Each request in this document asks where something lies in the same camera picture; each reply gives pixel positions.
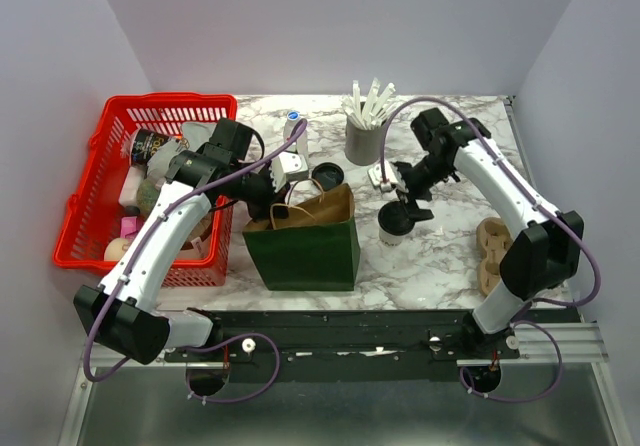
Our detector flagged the black plastic cup lid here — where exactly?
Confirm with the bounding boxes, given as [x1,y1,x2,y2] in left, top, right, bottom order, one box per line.
[378,201,415,236]

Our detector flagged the green paper bag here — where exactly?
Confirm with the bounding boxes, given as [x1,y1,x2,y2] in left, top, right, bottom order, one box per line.
[242,183,361,292]

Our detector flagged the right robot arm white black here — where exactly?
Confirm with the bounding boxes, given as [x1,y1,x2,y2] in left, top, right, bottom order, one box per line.
[394,108,584,358]

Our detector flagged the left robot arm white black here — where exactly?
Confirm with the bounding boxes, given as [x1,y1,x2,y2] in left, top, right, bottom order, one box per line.
[73,119,297,364]

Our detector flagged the clear water bottle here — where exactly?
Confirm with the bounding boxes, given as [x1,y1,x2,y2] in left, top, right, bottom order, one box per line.
[283,109,309,159]

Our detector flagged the brown round lid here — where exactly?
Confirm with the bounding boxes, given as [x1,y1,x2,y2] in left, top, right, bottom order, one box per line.
[182,212,215,250]

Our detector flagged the white wrapped straws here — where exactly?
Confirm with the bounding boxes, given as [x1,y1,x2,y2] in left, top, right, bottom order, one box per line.
[341,78,397,131]

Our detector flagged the grey cloth pouch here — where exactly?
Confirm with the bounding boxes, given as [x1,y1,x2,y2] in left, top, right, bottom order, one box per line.
[147,121,216,182]

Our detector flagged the brown cardboard cup carrier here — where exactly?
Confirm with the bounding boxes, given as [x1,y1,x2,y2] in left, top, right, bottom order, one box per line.
[476,217,513,297]

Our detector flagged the green scrub sponge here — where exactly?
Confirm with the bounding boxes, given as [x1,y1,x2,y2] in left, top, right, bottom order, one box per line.
[135,179,160,218]

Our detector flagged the black snack can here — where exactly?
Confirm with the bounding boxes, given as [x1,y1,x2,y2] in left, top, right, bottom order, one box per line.
[129,129,172,166]

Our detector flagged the red plastic basket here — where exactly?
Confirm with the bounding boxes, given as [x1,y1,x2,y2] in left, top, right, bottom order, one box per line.
[53,92,237,277]

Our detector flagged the white soap block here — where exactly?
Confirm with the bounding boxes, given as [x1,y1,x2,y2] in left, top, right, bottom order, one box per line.
[118,166,145,208]

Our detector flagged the pink small box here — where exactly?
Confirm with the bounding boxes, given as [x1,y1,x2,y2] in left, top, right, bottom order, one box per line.
[120,216,140,239]

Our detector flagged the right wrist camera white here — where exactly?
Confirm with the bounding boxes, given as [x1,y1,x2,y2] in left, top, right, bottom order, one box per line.
[367,160,408,193]

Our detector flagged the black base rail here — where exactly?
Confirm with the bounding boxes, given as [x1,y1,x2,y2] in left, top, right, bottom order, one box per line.
[165,310,519,384]

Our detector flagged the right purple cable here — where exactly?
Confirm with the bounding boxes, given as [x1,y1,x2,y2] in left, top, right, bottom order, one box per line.
[378,96,601,403]

